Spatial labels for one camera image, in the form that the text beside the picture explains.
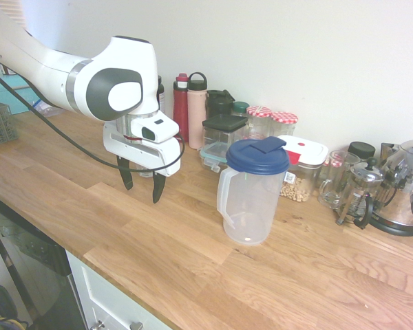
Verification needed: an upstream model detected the clear glass mug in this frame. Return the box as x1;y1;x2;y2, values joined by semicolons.
317;150;361;210

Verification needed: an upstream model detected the grey plastic basket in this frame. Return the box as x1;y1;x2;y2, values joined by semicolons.
0;98;21;145

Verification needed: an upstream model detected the black dishwasher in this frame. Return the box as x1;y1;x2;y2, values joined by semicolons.
0;192;87;330

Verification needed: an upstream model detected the stainless steel electric kettle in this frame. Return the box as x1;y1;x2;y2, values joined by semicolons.
370;133;413;238

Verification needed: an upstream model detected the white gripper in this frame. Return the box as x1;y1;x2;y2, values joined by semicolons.
102;120;182;204

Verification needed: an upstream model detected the square container black lid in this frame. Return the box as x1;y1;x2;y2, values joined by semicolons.
202;113;248;149

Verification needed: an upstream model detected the peanut container white lid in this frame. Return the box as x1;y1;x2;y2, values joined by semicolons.
277;134;330;204

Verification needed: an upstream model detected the black shaker bottle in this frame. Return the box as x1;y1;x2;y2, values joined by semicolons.
205;89;235;120

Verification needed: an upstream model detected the clear pitcher with blue lid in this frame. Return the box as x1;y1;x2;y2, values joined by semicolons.
215;136;290;246

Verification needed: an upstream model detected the dark cable bundle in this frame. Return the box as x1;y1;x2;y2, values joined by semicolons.
0;284;29;330

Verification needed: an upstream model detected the black lid jar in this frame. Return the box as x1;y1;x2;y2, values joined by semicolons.
347;141;377;162

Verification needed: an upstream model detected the white cabinet drawer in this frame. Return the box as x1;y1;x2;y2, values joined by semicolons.
65;250;173;330

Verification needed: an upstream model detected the black protein powder tub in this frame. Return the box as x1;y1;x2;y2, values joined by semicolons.
157;75;167;114

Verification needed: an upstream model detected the clear zip bag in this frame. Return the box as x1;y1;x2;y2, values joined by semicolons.
32;99;65;118

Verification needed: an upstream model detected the glass french press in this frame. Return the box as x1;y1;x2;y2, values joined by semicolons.
336;156;385;230

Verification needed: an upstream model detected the teal bread box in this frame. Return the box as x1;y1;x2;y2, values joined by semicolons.
0;76;39;116

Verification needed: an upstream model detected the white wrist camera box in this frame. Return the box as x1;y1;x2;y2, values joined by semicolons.
129;111;180;144

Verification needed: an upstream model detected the glass container teal clip lid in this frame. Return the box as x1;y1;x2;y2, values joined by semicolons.
198;142;230;173

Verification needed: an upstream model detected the red water bottle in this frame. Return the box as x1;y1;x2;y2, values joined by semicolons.
173;72;190;144

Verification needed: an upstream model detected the green lid jar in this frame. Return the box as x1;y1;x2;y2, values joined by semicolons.
231;101;251;118

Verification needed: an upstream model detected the pink water bottle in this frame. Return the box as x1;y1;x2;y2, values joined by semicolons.
187;71;208;150

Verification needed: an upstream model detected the white window blind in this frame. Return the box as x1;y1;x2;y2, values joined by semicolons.
6;0;27;29

